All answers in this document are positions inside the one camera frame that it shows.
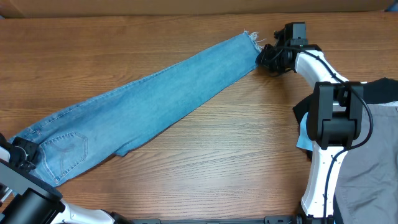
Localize light blue denim jeans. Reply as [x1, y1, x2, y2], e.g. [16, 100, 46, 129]
[19, 32, 260, 187]

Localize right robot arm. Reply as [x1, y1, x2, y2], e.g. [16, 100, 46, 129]
[256, 22, 374, 223]

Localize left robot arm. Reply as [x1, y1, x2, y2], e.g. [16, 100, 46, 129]
[1, 136, 132, 224]

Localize light blue garment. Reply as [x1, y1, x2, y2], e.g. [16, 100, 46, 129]
[296, 113, 313, 152]

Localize black garment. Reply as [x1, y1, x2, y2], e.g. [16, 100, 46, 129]
[292, 77, 398, 224]

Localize cardboard panel behind table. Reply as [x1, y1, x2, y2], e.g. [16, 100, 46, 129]
[1, 0, 394, 18]

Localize grey garment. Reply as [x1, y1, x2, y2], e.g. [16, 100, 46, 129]
[334, 102, 398, 224]

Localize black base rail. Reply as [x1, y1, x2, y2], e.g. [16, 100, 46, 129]
[108, 213, 299, 224]

